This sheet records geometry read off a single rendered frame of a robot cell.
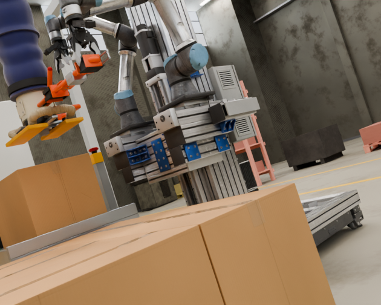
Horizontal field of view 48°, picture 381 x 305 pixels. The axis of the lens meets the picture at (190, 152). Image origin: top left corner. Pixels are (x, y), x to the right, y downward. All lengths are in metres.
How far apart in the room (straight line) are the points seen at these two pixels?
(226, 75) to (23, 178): 1.30
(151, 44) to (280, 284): 1.68
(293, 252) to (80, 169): 1.39
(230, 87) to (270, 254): 1.58
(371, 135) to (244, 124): 5.97
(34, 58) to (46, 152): 10.15
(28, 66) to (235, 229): 1.47
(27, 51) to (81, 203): 0.81
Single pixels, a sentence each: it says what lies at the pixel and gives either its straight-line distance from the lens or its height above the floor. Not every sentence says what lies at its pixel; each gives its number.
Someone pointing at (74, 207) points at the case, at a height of 0.69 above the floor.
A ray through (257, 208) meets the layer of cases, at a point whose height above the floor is 0.52.
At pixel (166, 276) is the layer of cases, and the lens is 1.03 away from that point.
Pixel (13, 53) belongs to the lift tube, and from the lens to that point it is 2.32.
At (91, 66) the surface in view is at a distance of 1.78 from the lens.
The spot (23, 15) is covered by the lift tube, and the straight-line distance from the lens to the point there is 2.41.
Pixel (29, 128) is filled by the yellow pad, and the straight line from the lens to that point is 2.11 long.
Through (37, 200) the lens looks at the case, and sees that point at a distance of 2.27.
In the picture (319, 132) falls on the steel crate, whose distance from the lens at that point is 9.00.
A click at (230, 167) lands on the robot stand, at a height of 0.62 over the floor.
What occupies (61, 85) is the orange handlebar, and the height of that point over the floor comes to 1.21.
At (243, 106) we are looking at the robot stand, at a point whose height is 0.91.
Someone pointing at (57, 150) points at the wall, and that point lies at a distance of 12.56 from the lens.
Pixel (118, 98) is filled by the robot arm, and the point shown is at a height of 1.22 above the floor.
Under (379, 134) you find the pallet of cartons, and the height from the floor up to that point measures 0.27.
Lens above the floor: 0.67
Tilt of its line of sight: 3 degrees up
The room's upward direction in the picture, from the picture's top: 18 degrees counter-clockwise
